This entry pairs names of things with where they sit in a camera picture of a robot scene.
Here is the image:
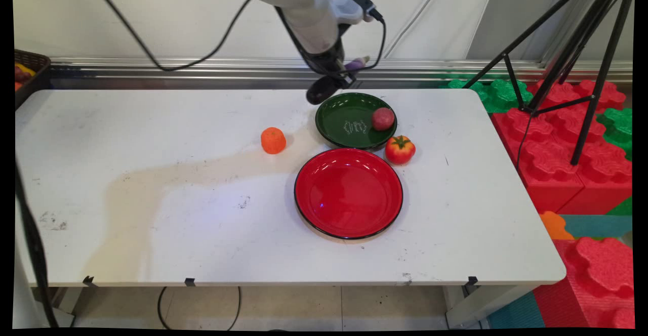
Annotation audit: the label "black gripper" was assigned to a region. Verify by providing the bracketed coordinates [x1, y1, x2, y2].
[303, 22, 358, 89]

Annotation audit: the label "purple toy eggplant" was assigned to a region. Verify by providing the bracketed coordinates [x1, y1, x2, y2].
[306, 56, 371, 106]

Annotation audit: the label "green plate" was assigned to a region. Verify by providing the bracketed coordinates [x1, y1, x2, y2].
[315, 92, 398, 150]

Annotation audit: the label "dark red toy apple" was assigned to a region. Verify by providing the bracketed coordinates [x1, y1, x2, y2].
[372, 107, 395, 132]

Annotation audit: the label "orange toy fruit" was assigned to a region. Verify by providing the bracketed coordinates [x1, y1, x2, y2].
[261, 127, 287, 155]

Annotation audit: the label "red toy tomato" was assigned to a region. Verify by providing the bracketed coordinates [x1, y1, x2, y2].
[385, 135, 417, 165]

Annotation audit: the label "red plate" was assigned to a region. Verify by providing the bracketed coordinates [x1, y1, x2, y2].
[294, 148, 404, 240]

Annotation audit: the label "large red foam block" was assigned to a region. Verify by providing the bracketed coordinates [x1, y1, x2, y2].
[491, 79, 633, 216]

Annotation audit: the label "black tripod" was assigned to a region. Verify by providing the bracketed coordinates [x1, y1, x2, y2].
[463, 0, 635, 166]

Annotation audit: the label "orange foam piece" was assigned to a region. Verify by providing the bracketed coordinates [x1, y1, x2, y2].
[539, 211, 576, 241]

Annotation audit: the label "white table leg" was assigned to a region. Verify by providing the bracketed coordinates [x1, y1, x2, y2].
[13, 286, 85, 329]
[444, 284, 538, 329]

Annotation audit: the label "teal foam mat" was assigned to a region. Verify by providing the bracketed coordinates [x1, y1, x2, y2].
[559, 214, 633, 239]

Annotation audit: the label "dark wicker basket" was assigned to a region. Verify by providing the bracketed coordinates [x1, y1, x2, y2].
[14, 49, 52, 109]

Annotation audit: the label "toy fruits in basket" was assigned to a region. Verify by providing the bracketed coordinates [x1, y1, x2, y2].
[14, 62, 37, 92]

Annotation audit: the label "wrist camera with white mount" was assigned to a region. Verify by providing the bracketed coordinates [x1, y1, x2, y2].
[324, 0, 381, 25]

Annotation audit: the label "metal wall rail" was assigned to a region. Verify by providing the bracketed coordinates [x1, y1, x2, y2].
[50, 57, 633, 85]

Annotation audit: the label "black floor cable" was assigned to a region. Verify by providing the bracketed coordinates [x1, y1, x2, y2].
[157, 286, 242, 331]

